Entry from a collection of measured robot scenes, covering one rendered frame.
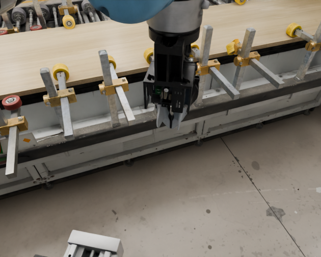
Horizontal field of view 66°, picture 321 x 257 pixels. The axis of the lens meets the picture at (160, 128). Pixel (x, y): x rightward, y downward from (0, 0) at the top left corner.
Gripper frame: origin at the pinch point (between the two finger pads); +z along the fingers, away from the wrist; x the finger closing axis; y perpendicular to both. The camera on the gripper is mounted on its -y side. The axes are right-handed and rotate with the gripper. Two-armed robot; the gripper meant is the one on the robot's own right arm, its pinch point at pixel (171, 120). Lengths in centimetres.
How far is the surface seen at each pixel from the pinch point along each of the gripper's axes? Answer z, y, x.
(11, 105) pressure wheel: 42, -39, -81
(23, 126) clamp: 47, -32, -73
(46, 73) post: 23, -42, -58
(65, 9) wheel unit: 36, -140, -101
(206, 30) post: 16, -79, 4
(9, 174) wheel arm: 46, -7, -62
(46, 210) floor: 132, -29, -90
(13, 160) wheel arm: 46, -13, -65
